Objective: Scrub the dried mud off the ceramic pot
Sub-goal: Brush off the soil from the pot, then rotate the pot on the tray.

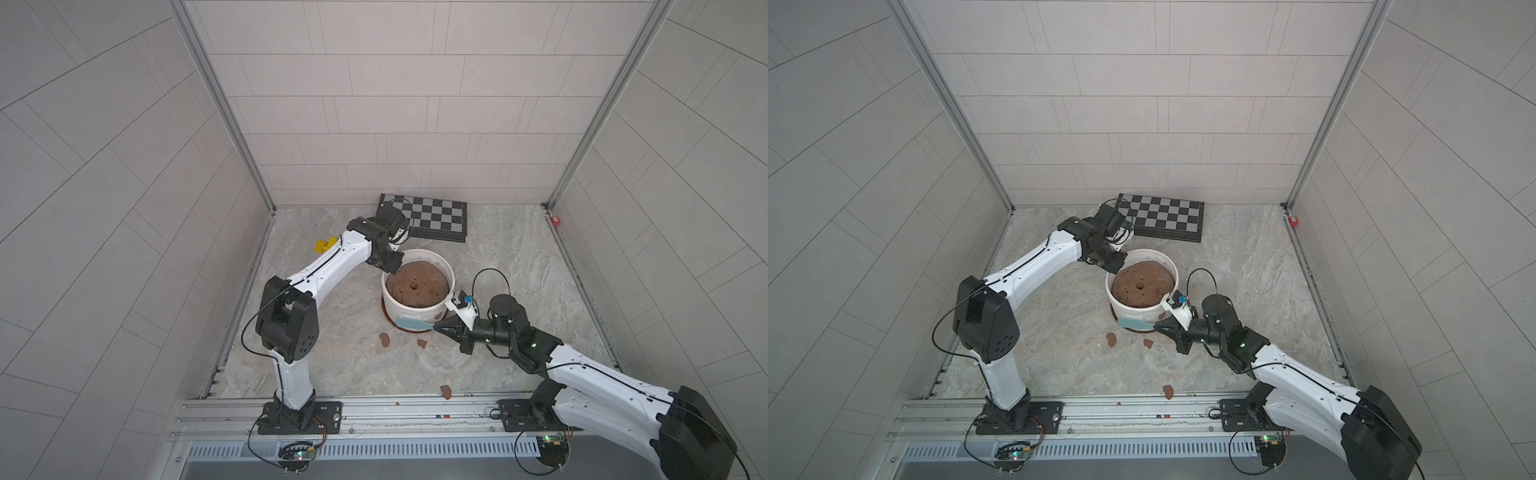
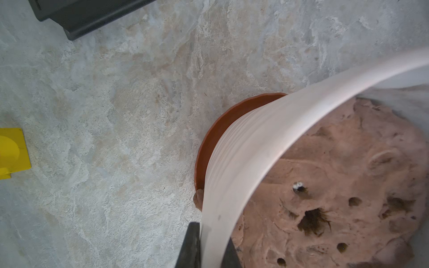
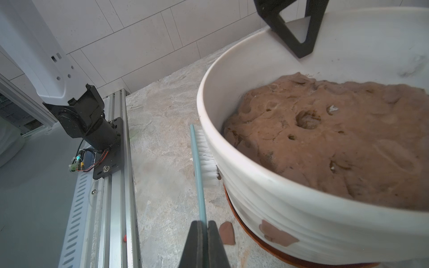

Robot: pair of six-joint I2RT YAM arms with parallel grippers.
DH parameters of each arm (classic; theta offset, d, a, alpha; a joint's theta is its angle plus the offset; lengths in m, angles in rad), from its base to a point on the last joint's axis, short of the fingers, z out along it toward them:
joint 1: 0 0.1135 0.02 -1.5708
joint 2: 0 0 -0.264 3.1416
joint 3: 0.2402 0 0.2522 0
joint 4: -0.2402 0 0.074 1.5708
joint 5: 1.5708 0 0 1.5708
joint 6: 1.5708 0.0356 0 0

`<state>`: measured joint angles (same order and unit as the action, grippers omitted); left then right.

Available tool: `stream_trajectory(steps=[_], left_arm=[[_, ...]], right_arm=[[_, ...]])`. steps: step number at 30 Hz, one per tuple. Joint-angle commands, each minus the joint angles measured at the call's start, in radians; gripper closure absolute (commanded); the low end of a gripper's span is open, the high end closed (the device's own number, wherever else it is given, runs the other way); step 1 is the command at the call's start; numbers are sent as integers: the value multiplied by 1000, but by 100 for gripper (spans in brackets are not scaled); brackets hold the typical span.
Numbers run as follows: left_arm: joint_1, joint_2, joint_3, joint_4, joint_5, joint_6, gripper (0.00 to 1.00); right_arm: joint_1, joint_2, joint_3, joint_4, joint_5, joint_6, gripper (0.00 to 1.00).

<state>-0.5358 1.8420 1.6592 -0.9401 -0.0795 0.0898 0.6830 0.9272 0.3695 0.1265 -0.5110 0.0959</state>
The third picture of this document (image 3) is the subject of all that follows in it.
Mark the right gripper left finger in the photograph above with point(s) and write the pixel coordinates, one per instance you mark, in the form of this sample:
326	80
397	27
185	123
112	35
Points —
192	255

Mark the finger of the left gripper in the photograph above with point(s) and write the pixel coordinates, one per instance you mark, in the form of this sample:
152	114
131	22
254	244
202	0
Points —
299	36

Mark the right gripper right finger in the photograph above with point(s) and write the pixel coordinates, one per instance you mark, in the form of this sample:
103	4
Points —
217	257

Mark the white ceramic pot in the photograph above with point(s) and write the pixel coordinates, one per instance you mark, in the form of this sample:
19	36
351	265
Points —
388	45

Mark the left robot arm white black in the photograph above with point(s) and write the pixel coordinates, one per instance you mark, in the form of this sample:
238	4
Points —
27	39

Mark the mud patch on pot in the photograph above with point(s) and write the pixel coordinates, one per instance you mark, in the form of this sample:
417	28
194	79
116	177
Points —
275	235

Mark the brown mud in pot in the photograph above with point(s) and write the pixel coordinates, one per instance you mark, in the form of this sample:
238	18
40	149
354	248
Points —
366	142

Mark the terracotta saucer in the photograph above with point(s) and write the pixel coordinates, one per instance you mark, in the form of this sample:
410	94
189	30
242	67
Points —
283	257

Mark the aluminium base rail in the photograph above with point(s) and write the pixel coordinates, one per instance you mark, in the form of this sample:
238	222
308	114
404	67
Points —
102	227

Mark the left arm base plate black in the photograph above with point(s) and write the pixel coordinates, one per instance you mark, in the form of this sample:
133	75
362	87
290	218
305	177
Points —
113	159

